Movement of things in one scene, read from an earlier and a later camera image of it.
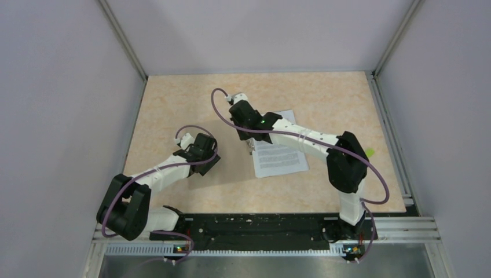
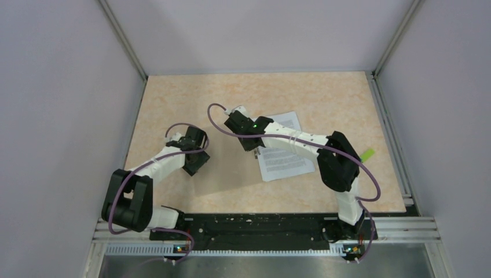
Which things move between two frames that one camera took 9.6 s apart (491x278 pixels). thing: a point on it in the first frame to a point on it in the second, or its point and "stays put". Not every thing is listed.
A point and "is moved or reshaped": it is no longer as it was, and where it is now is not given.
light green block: x=370 y=152 stays put
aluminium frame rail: x=407 y=230 stays put
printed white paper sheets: x=278 y=158 is moved or reshaped
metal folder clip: x=251 y=145 is moved or reshaped
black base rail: x=268 y=232 stays put
